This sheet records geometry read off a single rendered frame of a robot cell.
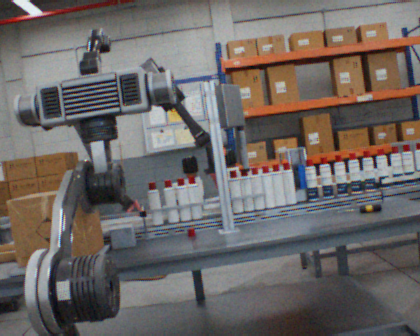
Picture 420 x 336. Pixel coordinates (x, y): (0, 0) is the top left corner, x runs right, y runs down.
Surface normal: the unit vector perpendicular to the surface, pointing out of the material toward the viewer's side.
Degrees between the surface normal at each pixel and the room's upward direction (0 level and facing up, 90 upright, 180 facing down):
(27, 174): 91
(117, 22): 90
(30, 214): 90
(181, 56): 90
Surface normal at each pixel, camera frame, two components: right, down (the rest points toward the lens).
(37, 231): -0.04, 0.06
